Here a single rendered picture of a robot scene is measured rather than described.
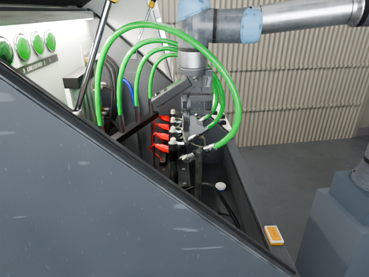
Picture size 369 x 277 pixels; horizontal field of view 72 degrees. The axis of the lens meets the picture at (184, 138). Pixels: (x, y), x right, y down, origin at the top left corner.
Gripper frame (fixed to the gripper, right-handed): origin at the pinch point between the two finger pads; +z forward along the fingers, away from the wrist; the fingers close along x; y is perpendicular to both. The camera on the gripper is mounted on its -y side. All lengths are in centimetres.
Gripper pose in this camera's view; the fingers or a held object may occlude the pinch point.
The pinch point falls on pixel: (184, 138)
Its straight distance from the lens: 73.5
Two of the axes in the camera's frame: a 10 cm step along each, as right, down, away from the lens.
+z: 0.0, 8.9, 4.5
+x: -0.4, -4.5, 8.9
